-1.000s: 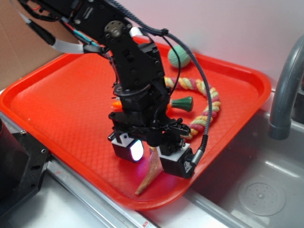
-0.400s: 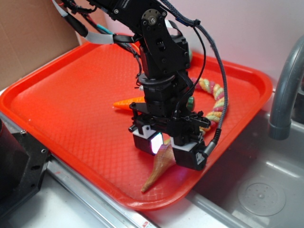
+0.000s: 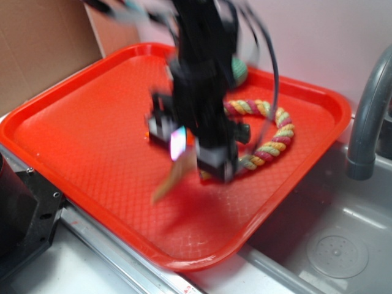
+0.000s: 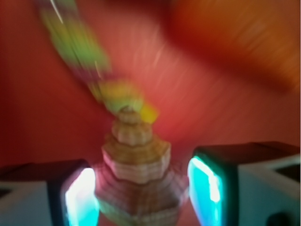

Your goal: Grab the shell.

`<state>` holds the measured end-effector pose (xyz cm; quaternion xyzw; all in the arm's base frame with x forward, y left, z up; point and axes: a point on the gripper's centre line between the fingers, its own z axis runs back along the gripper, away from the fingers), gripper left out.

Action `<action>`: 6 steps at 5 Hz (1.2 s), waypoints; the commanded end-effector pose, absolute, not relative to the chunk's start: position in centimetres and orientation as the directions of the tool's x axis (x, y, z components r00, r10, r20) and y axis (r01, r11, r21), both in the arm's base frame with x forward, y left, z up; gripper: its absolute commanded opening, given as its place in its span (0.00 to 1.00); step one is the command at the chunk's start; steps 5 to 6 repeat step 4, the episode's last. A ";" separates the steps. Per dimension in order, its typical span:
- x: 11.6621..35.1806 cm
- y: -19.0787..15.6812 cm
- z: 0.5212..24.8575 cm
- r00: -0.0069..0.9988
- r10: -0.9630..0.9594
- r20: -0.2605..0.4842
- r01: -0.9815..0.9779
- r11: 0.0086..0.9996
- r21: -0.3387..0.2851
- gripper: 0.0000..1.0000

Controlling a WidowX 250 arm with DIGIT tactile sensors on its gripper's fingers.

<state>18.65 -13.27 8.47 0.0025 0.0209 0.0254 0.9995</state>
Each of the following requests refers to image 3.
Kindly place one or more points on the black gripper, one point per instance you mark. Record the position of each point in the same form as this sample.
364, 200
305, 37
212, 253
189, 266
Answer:
197, 104

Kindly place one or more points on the tan conch shell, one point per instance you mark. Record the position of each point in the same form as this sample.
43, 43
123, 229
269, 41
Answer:
184, 164

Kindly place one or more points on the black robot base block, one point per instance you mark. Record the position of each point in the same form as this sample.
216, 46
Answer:
30, 210

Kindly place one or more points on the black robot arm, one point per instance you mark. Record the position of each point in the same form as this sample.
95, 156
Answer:
203, 35

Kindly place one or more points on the orange toy carrot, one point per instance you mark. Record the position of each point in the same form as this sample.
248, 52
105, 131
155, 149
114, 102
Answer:
243, 133

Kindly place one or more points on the green rubber ball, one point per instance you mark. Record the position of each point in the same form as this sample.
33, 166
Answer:
239, 71

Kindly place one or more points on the red plastic tray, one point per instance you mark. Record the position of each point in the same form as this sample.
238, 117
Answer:
88, 137

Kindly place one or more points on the grey plastic sink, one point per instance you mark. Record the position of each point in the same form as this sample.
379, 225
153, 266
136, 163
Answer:
274, 260

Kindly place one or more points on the grey sink faucet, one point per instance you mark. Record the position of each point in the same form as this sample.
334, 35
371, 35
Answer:
371, 131

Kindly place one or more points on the round sink drain cover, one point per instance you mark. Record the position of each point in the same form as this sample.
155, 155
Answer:
337, 256

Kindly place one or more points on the brown cardboard box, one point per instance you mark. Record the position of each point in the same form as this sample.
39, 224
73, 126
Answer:
44, 42

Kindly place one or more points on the multicolour twisted rope toy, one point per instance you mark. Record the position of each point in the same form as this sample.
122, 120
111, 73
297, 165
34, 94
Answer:
267, 151

